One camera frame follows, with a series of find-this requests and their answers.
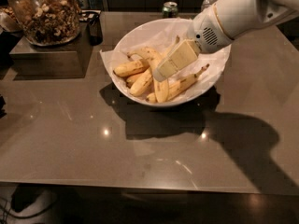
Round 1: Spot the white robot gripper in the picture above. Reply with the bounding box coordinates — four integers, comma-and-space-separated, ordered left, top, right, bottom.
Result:
152, 5, 233, 82

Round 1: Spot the curved yellow banana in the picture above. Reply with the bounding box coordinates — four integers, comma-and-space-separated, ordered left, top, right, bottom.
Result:
126, 46, 171, 104

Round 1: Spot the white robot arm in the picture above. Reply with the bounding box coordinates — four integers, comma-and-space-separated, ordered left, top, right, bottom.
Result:
152, 0, 299, 81

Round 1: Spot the right long yellow banana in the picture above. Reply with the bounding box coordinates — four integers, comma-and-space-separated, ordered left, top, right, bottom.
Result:
146, 63, 210, 105

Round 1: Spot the white bowl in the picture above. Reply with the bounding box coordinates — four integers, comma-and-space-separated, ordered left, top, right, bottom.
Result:
110, 18, 232, 108

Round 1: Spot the middle yellow banana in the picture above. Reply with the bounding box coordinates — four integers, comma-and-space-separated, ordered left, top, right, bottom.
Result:
128, 35, 182, 98

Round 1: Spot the left short yellow banana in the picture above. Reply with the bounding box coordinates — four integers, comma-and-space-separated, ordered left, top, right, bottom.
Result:
113, 59, 150, 77

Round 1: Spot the small hidden yellow banana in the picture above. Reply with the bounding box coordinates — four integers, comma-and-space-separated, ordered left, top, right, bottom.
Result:
125, 73, 142, 88

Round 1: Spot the white paper liner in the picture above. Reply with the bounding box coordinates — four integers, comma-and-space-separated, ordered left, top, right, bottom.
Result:
99, 18, 233, 105

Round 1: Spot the green soda can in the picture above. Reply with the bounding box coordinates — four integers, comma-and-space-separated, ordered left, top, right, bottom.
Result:
162, 1, 178, 18

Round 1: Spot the black scoop beside jar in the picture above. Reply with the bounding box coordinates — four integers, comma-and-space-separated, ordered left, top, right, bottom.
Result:
79, 10, 103, 46

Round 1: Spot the glass jar of nuts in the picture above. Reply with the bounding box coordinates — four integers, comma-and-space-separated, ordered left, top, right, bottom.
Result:
7, 0, 80, 47

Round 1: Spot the dark square pedestal block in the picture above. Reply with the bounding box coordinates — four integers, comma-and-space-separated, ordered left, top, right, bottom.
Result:
9, 23, 93, 80

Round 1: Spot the black cable on floor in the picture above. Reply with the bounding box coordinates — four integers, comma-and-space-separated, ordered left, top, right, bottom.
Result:
0, 189, 60, 224

